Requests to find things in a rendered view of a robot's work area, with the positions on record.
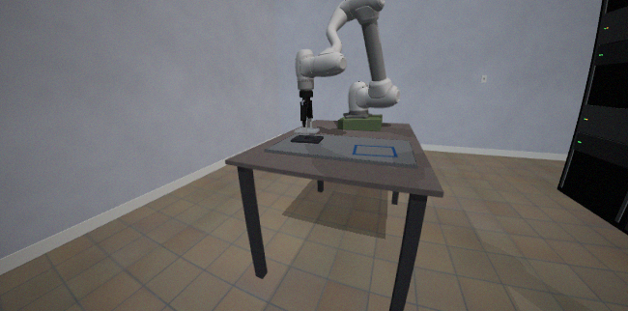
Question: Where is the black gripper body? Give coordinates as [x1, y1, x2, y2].
[300, 91, 313, 107]

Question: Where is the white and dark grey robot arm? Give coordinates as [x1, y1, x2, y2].
[296, 0, 400, 119]

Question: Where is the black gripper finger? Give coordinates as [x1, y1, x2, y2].
[300, 101, 309, 133]
[307, 100, 313, 127]

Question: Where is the dark grey rectangular frame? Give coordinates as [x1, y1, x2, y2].
[291, 135, 324, 144]

